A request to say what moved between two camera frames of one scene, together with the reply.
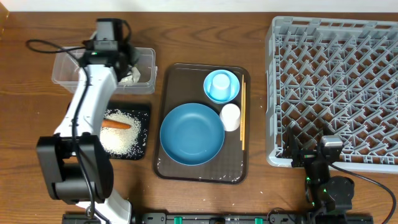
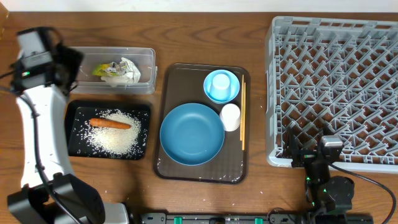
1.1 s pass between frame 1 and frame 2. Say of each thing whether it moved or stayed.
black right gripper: stayed
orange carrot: stayed
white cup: stayed
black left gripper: moved
